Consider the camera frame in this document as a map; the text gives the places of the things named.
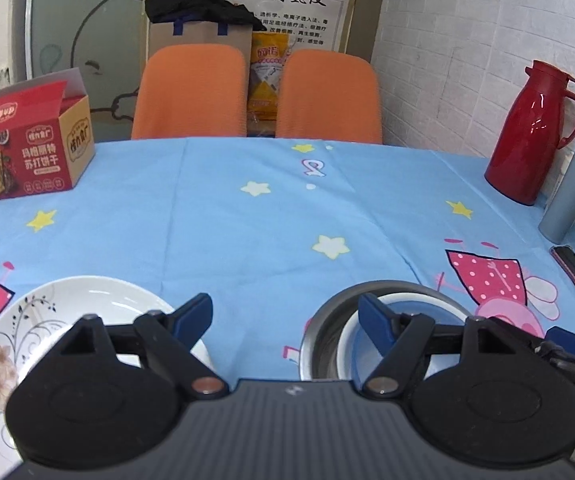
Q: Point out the stainless steel bowl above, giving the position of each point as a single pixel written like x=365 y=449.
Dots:
x=317 y=356

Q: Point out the red cracker box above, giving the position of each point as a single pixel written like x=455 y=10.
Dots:
x=46 y=137

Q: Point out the white floral oval plate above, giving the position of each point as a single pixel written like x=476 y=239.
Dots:
x=36 y=319

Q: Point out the brown cardboard box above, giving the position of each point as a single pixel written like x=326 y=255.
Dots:
x=164 y=35

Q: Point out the right orange chair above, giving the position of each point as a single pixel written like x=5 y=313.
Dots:
x=331 y=96

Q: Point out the orange chair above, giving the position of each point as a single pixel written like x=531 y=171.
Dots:
x=192 y=90
x=331 y=96

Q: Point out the white poster with chinese text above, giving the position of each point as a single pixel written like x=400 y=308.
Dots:
x=316 y=24

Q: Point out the blue cartoon pig tablecloth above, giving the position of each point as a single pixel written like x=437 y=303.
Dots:
x=272 y=229

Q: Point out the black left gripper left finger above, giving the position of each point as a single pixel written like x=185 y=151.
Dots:
x=163 y=343

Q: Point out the glass door with cartoon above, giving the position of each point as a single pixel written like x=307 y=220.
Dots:
x=100 y=38

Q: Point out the red thermos jug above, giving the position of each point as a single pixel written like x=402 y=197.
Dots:
x=531 y=135

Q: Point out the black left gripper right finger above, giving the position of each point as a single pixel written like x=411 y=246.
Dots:
x=407 y=341

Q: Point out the black cloth on box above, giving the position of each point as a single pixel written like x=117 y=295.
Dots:
x=216 y=11

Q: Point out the left orange chair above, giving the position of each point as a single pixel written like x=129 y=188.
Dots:
x=192 y=90

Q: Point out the yellow snack bag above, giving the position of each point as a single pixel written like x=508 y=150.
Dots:
x=268 y=55

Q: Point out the white ribbed bowl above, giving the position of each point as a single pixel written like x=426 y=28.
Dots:
x=357 y=356

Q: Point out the blue translucent plastic bowl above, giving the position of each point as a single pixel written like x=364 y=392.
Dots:
x=380 y=335

